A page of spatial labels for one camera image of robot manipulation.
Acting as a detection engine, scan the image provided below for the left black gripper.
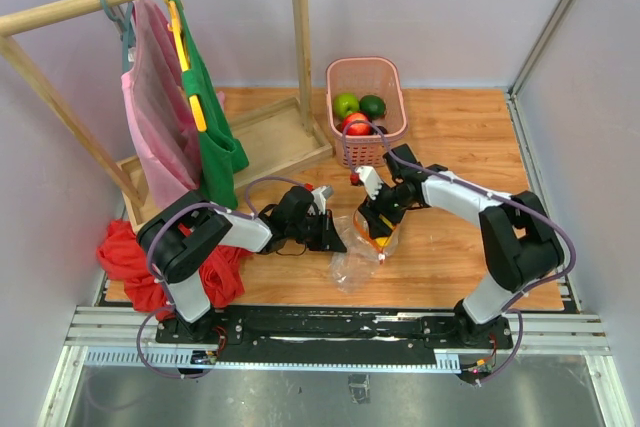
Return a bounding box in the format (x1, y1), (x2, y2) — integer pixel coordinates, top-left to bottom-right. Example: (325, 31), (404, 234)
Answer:
(287, 209), (347, 253)

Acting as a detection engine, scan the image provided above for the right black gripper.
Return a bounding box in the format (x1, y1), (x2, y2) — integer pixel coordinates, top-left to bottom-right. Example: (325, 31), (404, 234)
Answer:
(358, 178), (415, 237)

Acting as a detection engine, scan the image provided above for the clear zip top bag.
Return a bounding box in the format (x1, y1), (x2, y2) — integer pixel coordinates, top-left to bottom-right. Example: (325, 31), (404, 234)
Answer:
(329, 211), (400, 293)

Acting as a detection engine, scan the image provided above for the red fake tomato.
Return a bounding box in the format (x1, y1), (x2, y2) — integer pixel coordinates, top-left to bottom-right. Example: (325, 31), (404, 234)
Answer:
(340, 112), (372, 136)

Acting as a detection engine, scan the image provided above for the dark green fake vegetable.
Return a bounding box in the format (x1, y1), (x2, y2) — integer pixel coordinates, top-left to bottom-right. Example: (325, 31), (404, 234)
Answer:
(359, 95), (386, 120)

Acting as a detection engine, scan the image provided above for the light green fake apple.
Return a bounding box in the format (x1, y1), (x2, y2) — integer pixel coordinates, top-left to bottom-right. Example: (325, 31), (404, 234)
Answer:
(332, 93), (360, 120)

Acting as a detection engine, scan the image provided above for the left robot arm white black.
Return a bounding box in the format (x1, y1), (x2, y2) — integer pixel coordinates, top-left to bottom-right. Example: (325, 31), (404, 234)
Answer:
(136, 185), (347, 343)

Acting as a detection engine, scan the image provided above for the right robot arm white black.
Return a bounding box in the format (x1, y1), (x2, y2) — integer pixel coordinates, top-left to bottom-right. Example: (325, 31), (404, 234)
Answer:
(350, 144), (564, 347)

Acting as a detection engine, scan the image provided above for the wooden clothes rack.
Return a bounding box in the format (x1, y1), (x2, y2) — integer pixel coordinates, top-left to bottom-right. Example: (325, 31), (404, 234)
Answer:
(1, 0), (333, 230)

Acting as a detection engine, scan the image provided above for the pink plastic basket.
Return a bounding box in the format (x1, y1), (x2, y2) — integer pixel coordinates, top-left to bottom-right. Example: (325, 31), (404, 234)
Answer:
(326, 56), (408, 167)

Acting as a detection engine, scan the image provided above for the green hanging garment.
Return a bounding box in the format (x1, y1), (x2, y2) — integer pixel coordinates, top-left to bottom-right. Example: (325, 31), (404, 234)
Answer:
(170, 0), (249, 209)

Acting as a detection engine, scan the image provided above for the crumpled red cloth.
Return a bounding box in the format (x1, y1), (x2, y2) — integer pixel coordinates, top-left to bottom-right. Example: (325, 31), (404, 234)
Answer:
(96, 220), (251, 313)

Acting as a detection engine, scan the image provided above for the pink hanging garment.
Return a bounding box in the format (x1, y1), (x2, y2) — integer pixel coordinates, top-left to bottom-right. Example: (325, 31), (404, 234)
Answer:
(121, 0), (202, 209)

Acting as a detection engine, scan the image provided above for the yellow clothes hanger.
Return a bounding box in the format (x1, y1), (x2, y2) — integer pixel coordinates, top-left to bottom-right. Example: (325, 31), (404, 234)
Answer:
(163, 0), (207, 132)

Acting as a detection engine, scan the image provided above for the teal clothes hanger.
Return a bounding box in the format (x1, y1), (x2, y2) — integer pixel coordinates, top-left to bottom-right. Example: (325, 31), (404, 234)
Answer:
(100, 0), (136, 73)

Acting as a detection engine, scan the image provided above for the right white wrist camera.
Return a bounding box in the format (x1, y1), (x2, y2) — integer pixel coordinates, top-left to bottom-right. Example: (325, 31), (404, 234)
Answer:
(350, 166), (384, 200)

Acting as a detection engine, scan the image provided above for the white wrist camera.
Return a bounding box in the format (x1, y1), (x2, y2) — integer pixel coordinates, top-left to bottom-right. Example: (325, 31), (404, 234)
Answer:
(350, 166), (384, 200)
(311, 185), (334, 215)

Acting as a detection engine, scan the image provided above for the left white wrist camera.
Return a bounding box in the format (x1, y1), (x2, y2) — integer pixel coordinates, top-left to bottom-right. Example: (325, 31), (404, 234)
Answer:
(311, 185), (334, 215)

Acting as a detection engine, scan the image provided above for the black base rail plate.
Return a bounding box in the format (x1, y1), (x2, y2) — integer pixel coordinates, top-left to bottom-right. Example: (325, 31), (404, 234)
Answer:
(155, 306), (513, 365)

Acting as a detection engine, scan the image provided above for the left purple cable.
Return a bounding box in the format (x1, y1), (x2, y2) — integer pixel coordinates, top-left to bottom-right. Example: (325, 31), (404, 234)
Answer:
(135, 175), (313, 379)

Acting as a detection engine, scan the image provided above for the grey slotted cable duct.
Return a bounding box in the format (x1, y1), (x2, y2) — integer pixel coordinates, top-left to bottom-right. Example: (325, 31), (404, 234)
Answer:
(82, 350), (462, 374)

